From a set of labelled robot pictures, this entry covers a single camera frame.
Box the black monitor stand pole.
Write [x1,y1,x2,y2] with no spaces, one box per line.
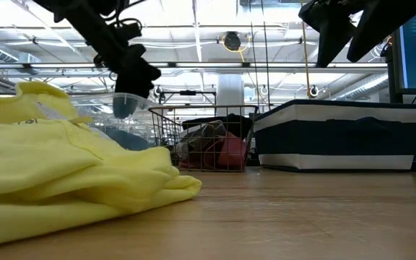
[381,34,404,104]

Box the navy and white fabric bin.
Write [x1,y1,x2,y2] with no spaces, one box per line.
[253,99,416,171]

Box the copper wire basket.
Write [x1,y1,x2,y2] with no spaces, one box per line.
[148,104,259,173]

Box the grey cloth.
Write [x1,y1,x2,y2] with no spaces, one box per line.
[175,121,227,160]

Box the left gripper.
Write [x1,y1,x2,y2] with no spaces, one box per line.
[115,43,162,99]

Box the clear plastic bin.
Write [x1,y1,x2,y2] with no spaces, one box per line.
[69,92,169,151]

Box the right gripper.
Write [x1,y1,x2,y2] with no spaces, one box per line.
[298,0,416,69]

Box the yellow hanging cord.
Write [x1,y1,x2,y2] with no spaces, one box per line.
[301,19,312,99]

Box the yellow cloth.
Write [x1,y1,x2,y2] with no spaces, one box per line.
[0,81,203,248]

